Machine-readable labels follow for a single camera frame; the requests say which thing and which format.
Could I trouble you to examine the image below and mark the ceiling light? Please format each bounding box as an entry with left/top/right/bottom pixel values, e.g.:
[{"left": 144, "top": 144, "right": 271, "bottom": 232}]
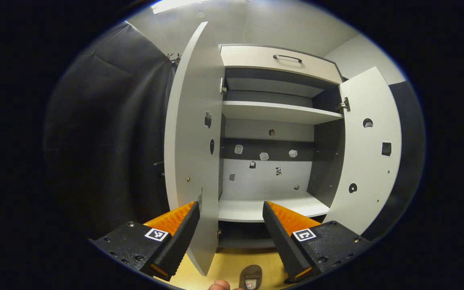
[{"left": 151, "top": 0, "right": 253, "bottom": 15}]

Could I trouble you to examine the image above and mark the white cabinet drawer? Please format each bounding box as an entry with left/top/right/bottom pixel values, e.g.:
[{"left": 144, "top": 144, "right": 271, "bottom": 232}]
[{"left": 219, "top": 44, "right": 343, "bottom": 85}]

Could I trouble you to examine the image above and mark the brown fuzzy slipper shoe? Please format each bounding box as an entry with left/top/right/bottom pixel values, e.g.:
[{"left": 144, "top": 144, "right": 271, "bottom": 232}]
[{"left": 239, "top": 264, "right": 263, "bottom": 290}]

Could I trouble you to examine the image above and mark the white cabinet shelf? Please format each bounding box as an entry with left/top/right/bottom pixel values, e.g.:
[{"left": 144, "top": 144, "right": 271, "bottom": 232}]
[
  {"left": 218, "top": 193, "right": 330, "bottom": 223},
  {"left": 222, "top": 101, "right": 344, "bottom": 125}
]

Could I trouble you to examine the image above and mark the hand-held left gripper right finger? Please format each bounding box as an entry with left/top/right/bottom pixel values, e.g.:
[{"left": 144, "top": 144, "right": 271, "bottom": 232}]
[{"left": 262, "top": 201, "right": 371, "bottom": 283}]

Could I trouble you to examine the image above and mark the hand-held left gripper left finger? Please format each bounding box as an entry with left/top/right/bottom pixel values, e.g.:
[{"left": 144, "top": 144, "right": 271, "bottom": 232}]
[{"left": 89, "top": 201, "right": 201, "bottom": 282}]

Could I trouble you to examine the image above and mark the black drawer handle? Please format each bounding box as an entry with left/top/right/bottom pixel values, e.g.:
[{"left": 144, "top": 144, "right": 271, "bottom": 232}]
[{"left": 273, "top": 54, "right": 303, "bottom": 64}]

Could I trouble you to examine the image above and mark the white shoe cabinet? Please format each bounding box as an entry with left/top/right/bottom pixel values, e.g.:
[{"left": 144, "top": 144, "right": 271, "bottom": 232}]
[{"left": 216, "top": 43, "right": 347, "bottom": 250}]

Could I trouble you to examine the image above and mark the white shoe cabinet door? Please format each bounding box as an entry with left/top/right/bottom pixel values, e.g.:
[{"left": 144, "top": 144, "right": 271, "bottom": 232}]
[
  {"left": 323, "top": 66, "right": 402, "bottom": 236},
  {"left": 164, "top": 21, "right": 226, "bottom": 277}
]

